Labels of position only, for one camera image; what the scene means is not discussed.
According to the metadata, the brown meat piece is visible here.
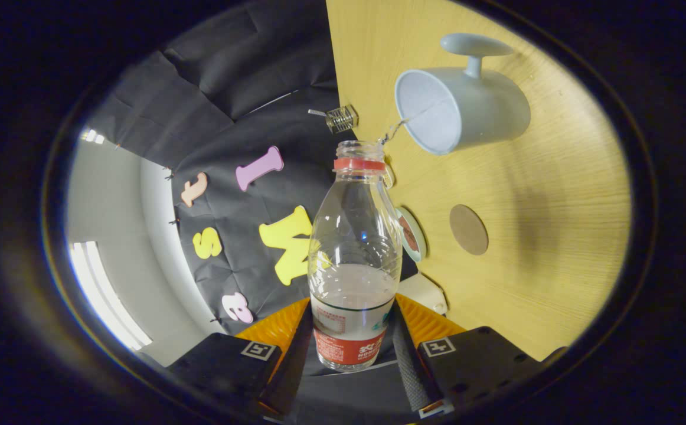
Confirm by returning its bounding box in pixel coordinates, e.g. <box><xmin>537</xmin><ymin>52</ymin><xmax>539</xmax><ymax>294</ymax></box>
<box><xmin>399</xmin><ymin>215</ymin><xmax>419</xmax><ymax>253</ymax></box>

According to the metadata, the pale green plate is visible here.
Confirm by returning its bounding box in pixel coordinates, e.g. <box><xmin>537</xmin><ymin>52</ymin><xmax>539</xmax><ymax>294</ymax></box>
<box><xmin>395</xmin><ymin>207</ymin><xmax>427</xmax><ymax>263</ymax></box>

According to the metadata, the wooden table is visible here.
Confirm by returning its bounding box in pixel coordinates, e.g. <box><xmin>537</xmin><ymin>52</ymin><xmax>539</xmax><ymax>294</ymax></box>
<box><xmin>325</xmin><ymin>0</ymin><xmax>632</xmax><ymax>362</ymax></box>

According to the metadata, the black backdrop cloth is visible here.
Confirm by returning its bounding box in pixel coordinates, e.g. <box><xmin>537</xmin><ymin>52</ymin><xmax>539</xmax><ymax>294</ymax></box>
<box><xmin>83</xmin><ymin>0</ymin><xmax>420</xmax><ymax>423</ymax></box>

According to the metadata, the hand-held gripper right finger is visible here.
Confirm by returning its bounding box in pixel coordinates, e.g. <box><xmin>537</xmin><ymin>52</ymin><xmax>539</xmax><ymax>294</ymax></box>
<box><xmin>390</xmin><ymin>293</ymin><xmax>547</xmax><ymax>420</ymax></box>

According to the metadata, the white toaster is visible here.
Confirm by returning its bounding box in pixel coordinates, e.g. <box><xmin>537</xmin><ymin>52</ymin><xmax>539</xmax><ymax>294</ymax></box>
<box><xmin>398</xmin><ymin>273</ymin><xmax>448</xmax><ymax>316</ymax></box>

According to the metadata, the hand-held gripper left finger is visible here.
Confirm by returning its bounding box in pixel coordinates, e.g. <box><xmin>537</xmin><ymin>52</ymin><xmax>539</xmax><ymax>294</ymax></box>
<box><xmin>166</xmin><ymin>297</ymin><xmax>315</xmax><ymax>419</ymax></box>

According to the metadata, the white cup with handle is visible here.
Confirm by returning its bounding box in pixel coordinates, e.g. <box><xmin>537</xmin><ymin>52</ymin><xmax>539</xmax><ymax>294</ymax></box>
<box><xmin>394</xmin><ymin>33</ymin><xmax>531</xmax><ymax>156</ymax></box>

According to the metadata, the round brown coaster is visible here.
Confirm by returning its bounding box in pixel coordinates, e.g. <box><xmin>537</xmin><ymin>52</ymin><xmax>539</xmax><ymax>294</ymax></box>
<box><xmin>449</xmin><ymin>204</ymin><xmax>489</xmax><ymax>256</ymax></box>

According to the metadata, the clear plastic juice bottle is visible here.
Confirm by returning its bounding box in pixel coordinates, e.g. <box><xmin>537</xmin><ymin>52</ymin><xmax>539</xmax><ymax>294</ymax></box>
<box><xmin>308</xmin><ymin>140</ymin><xmax>404</xmax><ymax>372</ymax></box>

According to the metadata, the large ceiling light panel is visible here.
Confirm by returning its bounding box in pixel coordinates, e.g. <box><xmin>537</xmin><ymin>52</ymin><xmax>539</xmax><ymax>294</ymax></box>
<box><xmin>70</xmin><ymin>241</ymin><xmax>153</xmax><ymax>352</ymax></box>

